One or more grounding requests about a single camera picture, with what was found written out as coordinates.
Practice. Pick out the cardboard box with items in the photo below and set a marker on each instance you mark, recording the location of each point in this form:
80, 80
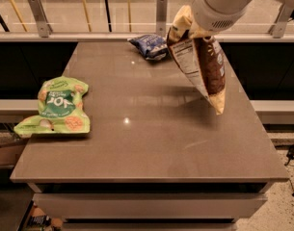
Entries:
35, 219

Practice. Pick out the yellow pole middle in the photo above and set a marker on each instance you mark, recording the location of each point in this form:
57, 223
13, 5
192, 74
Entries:
84, 3

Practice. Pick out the metal railing post left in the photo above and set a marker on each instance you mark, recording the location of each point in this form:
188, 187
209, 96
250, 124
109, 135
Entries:
43, 26

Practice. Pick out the yellow pole left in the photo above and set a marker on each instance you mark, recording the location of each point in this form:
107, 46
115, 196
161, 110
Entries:
19, 15

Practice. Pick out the metal railing post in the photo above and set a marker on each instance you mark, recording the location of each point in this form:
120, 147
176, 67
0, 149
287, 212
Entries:
277, 30
43, 26
161, 17

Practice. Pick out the brown and cream chip bag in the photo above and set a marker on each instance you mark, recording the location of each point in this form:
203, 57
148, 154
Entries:
199, 56

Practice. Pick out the metal railing post right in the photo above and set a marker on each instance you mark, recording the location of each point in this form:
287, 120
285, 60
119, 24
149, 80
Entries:
277, 30

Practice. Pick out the grey table drawer front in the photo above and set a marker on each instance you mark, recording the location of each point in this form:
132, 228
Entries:
150, 205

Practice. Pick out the yellow pole right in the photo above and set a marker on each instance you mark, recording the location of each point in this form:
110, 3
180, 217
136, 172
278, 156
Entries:
129, 15

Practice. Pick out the horizontal metal rail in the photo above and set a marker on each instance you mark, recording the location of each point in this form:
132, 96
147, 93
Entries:
125, 36

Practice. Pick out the blue chip bag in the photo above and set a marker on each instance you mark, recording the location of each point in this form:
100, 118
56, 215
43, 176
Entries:
151, 46

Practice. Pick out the yellow pole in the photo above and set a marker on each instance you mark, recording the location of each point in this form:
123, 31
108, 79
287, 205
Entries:
19, 15
84, 3
129, 15

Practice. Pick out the black pole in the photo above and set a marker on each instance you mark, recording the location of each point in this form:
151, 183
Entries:
108, 15

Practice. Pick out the green rice chip bag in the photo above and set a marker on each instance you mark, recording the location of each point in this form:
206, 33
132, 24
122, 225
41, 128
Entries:
60, 106

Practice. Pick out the metal railing post middle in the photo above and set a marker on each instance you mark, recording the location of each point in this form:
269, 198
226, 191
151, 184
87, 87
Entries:
161, 17

